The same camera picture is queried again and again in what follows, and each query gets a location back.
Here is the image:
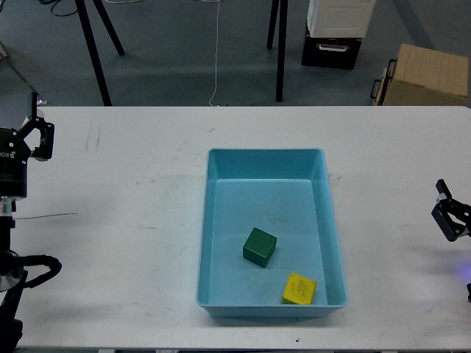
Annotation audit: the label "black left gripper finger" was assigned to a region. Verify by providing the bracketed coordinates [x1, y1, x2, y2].
[20, 92, 54, 161]

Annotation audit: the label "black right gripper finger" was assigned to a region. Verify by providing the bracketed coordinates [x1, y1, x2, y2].
[431, 179, 470, 242]

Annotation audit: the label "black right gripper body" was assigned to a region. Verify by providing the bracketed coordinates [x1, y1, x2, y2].
[464, 204, 471, 232]

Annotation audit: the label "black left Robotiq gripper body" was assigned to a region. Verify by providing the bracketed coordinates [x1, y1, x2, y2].
[1, 128, 31, 199]

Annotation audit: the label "yellow block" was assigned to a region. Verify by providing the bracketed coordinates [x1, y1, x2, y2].
[281, 273, 317, 305]

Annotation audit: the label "green block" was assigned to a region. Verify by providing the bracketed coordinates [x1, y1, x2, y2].
[242, 228, 277, 268]

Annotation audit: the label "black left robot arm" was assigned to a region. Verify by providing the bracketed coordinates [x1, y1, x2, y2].
[1, 92, 62, 352]

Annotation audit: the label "black left table legs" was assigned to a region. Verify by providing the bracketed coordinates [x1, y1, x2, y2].
[73, 0, 125, 107]

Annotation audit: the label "black table legs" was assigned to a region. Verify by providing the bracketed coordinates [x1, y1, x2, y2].
[266, 0, 288, 102]
[73, 0, 125, 107]

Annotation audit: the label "light blue plastic bin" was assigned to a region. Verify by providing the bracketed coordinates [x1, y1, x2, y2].
[196, 149, 348, 318]

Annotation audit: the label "black right table legs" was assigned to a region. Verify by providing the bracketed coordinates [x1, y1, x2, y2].
[266, 0, 288, 102]

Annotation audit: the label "thin black wire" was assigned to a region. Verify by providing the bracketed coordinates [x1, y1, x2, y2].
[14, 212, 79, 221]

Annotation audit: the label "wooden box with handles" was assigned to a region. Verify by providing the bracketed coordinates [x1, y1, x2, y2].
[370, 43, 469, 106]

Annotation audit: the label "black box with handle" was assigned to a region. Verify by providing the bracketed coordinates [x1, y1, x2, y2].
[301, 31, 362, 70]

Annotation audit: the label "white hanging cable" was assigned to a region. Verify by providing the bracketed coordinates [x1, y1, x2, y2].
[208, 0, 222, 108]

